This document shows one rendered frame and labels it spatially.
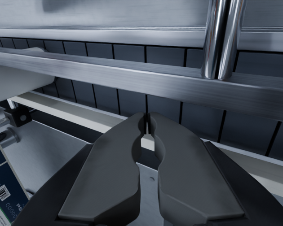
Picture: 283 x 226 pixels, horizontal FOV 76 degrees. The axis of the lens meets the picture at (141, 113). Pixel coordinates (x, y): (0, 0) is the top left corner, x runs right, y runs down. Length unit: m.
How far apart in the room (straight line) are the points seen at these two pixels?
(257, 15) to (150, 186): 0.23
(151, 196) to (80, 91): 0.18
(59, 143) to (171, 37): 0.29
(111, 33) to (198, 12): 0.09
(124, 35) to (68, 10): 0.14
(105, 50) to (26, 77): 0.10
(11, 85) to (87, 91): 0.08
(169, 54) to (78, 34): 0.11
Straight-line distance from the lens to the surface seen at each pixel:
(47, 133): 0.40
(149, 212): 0.33
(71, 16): 0.31
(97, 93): 0.23
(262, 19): 0.20
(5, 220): 0.63
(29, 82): 0.26
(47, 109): 0.27
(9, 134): 0.54
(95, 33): 0.21
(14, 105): 0.38
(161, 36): 0.17
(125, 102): 0.21
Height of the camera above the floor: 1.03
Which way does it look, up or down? 48 degrees down
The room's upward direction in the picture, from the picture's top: 130 degrees counter-clockwise
